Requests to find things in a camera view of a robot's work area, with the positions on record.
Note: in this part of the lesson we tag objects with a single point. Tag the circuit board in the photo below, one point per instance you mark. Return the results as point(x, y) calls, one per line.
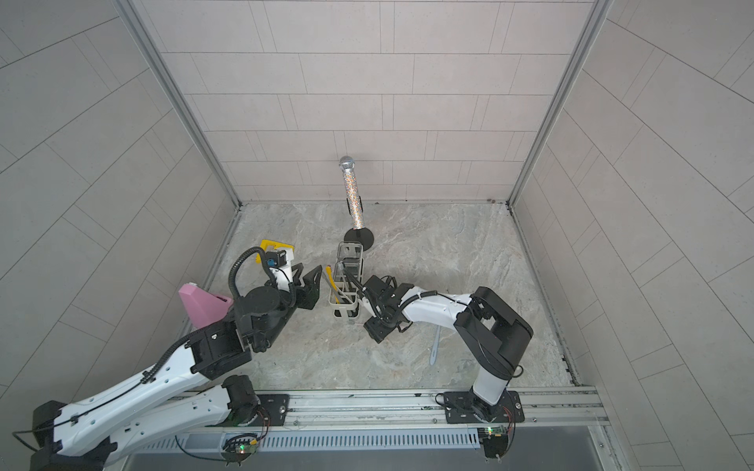
point(494, 441)
point(239, 448)

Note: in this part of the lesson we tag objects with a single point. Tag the white vent grille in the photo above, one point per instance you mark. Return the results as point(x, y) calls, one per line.
point(211, 444)

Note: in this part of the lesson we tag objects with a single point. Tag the aluminium corner profile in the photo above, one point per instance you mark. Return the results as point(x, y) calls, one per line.
point(138, 31)
point(590, 32)

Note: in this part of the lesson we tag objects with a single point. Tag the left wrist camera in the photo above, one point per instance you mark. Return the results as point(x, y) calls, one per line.
point(283, 276)

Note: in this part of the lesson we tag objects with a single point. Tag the aluminium corner profile left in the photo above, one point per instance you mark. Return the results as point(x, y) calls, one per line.
point(138, 31)

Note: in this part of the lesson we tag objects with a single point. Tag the black microphone stand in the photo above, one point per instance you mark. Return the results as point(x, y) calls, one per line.
point(358, 233)

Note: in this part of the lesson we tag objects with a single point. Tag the right circuit board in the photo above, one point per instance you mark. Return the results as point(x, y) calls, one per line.
point(494, 441)

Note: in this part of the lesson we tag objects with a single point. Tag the yellow triangle plastic piece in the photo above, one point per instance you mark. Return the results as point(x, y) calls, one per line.
point(277, 243)

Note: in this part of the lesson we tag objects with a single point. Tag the left circuit board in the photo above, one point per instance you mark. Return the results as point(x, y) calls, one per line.
point(239, 448)

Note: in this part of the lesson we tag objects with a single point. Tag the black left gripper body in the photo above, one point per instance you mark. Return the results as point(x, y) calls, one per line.
point(303, 296)

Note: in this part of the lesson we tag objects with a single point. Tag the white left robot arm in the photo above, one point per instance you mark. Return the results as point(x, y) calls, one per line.
point(192, 384)

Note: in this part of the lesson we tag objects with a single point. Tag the pink plastic block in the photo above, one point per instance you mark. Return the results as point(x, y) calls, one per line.
point(203, 308)

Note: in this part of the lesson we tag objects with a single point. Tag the aluminium corner profile right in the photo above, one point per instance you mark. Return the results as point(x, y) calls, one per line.
point(590, 32)

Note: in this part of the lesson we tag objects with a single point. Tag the yellow toothbrush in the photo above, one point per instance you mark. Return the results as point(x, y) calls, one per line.
point(332, 284)

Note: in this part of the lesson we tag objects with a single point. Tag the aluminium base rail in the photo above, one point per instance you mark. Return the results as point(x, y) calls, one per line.
point(424, 409)

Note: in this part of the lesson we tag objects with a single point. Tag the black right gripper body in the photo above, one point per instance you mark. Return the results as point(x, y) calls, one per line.
point(380, 324)

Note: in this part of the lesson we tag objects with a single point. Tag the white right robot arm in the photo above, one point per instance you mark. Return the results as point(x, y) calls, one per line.
point(493, 332)

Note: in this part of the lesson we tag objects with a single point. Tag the glitter silver microphone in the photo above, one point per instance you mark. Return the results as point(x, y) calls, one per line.
point(347, 166)

